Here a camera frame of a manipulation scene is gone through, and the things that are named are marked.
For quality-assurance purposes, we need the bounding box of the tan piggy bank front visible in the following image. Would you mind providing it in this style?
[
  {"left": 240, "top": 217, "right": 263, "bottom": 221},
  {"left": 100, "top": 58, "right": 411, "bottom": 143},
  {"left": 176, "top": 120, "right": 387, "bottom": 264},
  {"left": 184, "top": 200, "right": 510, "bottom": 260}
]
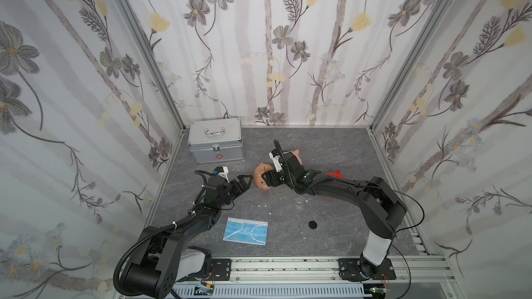
[{"left": 254, "top": 163, "right": 274, "bottom": 190}]

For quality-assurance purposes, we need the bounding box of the pink piggy bank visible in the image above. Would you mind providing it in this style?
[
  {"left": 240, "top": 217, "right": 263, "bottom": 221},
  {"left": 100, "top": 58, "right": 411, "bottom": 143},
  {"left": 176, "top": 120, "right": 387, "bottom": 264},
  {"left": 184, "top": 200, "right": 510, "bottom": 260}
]
[{"left": 290, "top": 149, "right": 303, "bottom": 165}]

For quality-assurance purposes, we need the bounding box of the red piggy bank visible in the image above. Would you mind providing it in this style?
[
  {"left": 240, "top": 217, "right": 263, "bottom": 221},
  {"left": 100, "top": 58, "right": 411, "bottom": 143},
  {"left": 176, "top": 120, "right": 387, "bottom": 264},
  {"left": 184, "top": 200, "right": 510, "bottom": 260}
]
[{"left": 327, "top": 170, "right": 344, "bottom": 179}]

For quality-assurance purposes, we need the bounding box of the black round rubber plug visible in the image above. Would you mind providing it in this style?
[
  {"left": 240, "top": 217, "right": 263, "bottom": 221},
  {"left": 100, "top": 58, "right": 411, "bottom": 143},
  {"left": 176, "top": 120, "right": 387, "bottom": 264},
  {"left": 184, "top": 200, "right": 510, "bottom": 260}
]
[{"left": 308, "top": 221, "right": 317, "bottom": 230}]

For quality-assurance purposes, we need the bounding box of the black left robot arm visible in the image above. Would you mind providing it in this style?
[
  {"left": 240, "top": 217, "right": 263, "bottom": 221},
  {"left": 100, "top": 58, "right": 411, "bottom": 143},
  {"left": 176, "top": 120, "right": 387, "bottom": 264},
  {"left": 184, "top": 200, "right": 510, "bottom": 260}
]
[{"left": 113, "top": 170, "right": 254, "bottom": 298}]

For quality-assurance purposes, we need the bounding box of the blue surgical face mask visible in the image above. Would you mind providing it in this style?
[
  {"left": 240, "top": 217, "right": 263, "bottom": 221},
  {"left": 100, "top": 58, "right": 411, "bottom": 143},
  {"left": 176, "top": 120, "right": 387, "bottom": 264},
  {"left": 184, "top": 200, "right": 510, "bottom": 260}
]
[{"left": 223, "top": 217, "right": 268, "bottom": 246}]

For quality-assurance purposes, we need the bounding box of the silver metal first aid case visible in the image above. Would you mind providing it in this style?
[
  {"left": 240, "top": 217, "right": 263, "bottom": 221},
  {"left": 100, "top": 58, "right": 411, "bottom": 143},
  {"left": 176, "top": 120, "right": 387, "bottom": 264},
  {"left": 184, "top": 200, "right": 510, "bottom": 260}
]
[{"left": 188, "top": 118, "right": 245, "bottom": 164}]

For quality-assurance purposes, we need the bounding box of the small green circuit board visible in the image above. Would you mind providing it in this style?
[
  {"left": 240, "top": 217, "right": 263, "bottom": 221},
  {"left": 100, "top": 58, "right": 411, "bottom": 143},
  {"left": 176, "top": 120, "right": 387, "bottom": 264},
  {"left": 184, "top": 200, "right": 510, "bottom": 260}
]
[{"left": 193, "top": 284, "right": 214, "bottom": 296}]

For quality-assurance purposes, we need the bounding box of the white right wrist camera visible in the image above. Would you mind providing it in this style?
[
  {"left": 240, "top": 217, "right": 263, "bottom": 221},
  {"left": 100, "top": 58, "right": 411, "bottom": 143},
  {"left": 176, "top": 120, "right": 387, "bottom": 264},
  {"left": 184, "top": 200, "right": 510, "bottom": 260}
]
[{"left": 269, "top": 150, "right": 283, "bottom": 172}]

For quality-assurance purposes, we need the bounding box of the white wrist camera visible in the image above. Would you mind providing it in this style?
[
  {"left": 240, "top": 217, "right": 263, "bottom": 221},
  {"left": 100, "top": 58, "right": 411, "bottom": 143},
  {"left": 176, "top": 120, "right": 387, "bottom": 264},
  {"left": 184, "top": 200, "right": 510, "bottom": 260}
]
[
  {"left": 269, "top": 150, "right": 283, "bottom": 172},
  {"left": 213, "top": 166, "right": 229, "bottom": 182}
]

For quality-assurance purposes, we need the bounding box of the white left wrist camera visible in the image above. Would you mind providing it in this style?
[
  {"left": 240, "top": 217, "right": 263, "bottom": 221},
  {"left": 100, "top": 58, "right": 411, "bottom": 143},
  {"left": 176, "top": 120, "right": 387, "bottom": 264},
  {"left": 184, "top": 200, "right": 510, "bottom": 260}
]
[{"left": 213, "top": 166, "right": 229, "bottom": 182}]

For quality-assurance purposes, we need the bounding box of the black corrugated left cable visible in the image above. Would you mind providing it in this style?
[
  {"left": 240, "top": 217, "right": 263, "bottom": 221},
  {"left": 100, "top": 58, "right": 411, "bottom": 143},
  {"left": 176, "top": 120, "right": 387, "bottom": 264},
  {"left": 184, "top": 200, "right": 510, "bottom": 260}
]
[{"left": 111, "top": 219, "right": 192, "bottom": 298}]

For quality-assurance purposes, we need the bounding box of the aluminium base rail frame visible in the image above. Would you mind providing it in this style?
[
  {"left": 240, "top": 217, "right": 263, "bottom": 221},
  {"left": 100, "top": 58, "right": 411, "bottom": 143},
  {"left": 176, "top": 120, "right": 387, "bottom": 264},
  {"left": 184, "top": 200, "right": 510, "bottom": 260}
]
[{"left": 165, "top": 256, "right": 464, "bottom": 298}]

